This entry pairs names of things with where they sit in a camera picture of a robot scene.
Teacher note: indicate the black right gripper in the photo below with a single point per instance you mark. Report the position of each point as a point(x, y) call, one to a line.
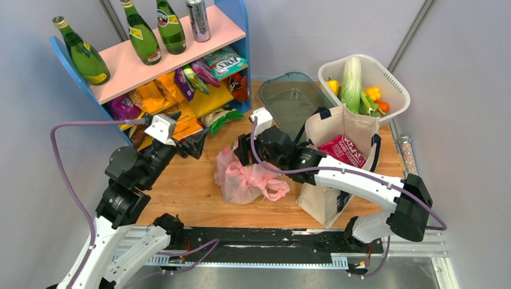
point(243, 151)

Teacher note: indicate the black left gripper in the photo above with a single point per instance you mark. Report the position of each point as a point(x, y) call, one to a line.
point(196, 141)

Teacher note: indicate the pink plastic grocery bag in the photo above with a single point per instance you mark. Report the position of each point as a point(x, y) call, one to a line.
point(242, 185)

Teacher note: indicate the cream canvas tote bag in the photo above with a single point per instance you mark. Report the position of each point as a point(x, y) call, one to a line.
point(350, 138)

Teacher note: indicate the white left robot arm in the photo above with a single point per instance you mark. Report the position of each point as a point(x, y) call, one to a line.
point(131, 174)

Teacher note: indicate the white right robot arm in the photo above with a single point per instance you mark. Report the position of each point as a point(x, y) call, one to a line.
point(405, 202)

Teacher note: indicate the honey dijon chips bag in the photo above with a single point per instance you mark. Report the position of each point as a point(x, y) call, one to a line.
point(187, 124)

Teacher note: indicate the green white snack bag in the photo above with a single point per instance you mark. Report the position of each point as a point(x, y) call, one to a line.
point(216, 119)

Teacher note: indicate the orange snack bag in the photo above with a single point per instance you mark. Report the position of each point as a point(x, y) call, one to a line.
point(156, 94)

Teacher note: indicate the purple candy packet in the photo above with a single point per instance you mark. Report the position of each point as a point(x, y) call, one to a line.
point(183, 84)

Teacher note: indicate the teal transparent plastic tray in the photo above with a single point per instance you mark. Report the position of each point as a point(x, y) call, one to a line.
point(291, 99)

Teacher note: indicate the colourful striped candy packet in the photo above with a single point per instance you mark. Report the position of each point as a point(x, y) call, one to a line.
point(195, 80)

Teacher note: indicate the purple snack bag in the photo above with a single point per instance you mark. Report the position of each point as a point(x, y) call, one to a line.
point(122, 108)

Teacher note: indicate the pink candy packet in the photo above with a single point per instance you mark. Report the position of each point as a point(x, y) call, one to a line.
point(204, 72)

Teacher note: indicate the red hand cooked chips bag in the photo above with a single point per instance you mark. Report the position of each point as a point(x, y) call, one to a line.
point(343, 149)

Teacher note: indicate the red dark snack bag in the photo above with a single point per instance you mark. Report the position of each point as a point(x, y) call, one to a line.
point(238, 87)

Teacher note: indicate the teal foxs candy bag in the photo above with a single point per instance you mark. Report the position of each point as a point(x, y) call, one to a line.
point(225, 61)

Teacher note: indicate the yellow bell pepper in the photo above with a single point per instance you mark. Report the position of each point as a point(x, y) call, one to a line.
point(334, 86)

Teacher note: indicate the green glass bottle right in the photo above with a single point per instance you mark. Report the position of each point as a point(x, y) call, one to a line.
point(170, 28)

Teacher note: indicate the green glass bottle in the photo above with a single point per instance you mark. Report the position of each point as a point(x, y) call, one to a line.
point(84, 56)
point(170, 28)
point(142, 37)

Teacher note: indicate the green glass bottle middle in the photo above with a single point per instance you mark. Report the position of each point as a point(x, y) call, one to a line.
point(142, 37)

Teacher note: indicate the napa cabbage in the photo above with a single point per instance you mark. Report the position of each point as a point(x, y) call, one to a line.
point(351, 89)

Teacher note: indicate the green leafy vegetable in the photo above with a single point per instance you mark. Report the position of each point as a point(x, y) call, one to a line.
point(369, 108)

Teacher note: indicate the green glass bottle left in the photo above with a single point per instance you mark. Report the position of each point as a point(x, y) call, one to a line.
point(84, 56)

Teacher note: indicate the small yellow orange pepper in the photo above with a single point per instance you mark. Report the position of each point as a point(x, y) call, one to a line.
point(374, 93)

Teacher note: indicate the blue pink snack shelf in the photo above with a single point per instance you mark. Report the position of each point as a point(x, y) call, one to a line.
point(228, 22)

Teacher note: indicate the orange tomato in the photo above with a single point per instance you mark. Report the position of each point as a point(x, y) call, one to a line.
point(384, 107)

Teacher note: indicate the silver drink can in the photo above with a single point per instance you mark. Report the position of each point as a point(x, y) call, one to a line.
point(198, 19)

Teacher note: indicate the white plastic basket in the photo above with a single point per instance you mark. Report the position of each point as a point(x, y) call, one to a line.
point(374, 74)

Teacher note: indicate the glass tube of beads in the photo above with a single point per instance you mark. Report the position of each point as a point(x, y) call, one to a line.
point(405, 145)

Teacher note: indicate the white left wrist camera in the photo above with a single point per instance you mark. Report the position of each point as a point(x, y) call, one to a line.
point(162, 129)

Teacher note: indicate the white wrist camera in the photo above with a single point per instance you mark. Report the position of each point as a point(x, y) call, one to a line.
point(162, 129)
point(261, 120)

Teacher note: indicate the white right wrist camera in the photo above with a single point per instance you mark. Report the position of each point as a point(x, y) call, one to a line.
point(261, 120)

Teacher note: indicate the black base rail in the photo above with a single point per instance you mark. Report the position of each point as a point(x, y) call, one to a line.
point(272, 245)

